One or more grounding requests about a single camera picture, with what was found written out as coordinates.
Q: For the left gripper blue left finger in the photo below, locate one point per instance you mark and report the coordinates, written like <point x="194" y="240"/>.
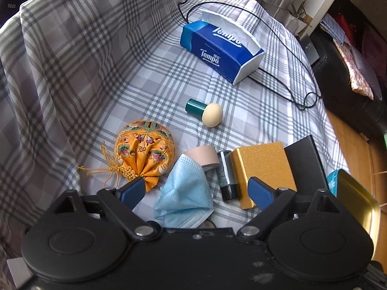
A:
<point x="129" y="195"/>

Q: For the floral folded cloth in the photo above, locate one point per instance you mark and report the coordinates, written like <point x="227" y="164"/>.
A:
<point x="357" y="81"/>

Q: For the beige tape roll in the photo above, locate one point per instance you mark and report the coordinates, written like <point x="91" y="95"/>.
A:
<point x="205" y="155"/>

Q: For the orange embroidered drawstring pouch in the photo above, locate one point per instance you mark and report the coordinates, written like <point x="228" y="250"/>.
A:
<point x="143" y="149"/>

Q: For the gold gift box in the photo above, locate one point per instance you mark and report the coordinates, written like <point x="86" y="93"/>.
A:
<point x="268" y="162"/>

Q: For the black clear cylindrical bottle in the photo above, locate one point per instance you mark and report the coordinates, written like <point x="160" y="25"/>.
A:
<point x="226" y="177"/>

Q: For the grey plaid bed sheet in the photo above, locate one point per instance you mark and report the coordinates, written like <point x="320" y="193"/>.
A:
<point x="74" y="72"/>

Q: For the green handled beige makeup sponge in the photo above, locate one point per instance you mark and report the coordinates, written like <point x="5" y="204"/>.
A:
<point x="210" y="114"/>

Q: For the black box lid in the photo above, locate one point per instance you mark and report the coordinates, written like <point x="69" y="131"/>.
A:
<point x="306" y="166"/>

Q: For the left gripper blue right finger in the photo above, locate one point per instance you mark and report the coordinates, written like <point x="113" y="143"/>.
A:
<point x="262" y="194"/>

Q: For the black leather sofa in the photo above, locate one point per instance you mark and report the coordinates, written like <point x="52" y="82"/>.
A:
<point x="368" y="47"/>

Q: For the blue checked folded cloth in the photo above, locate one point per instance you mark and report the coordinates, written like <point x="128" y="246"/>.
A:
<point x="329" y="24"/>

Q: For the potted plant white pot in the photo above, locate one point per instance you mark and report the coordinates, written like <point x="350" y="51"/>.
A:
<point x="297" y="20"/>

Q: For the blue Tempo tissue box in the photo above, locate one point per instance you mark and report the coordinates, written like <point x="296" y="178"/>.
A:
<point x="224" y="45"/>

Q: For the light blue face mask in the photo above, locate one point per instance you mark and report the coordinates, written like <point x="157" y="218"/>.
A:
<point x="185" y="200"/>

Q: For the gold teal metal tray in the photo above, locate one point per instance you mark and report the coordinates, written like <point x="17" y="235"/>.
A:
<point x="358" y="201"/>

